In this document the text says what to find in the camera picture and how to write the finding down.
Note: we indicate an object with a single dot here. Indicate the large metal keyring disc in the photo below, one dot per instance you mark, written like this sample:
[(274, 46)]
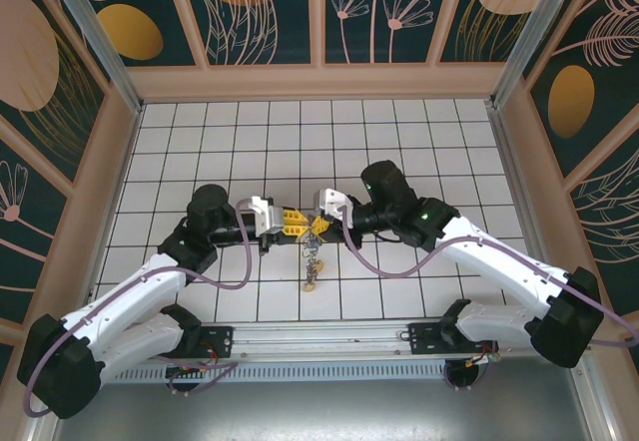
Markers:
[(312, 274)]

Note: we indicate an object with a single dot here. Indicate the beige-capped key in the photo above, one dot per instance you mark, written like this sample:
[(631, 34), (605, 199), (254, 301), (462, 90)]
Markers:
[(309, 288)]

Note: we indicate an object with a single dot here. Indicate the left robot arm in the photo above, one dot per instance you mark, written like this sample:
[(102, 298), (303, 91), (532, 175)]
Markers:
[(125, 291)]

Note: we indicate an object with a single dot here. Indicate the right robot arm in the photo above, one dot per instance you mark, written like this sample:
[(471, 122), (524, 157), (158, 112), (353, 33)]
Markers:
[(499, 266)]

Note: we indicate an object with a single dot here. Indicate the grey metal panel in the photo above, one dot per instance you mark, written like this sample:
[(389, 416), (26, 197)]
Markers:
[(324, 411)]

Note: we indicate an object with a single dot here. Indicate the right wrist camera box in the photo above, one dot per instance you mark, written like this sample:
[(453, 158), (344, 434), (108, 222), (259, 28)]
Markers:
[(330, 203)]

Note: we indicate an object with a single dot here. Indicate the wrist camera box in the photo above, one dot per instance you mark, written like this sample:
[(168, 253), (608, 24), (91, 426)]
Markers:
[(330, 203), (267, 214)]

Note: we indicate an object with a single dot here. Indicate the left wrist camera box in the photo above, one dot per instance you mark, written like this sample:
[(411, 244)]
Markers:
[(267, 214)]

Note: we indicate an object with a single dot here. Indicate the aluminium mounting rail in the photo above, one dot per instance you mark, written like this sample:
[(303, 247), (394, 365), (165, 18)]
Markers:
[(319, 333)]

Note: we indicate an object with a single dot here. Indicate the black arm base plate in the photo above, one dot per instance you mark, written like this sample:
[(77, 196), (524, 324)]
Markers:
[(427, 336), (217, 342)]

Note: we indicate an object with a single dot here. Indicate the aluminium corner post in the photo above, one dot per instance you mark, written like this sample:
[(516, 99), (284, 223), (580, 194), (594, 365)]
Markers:
[(100, 47), (539, 27)]

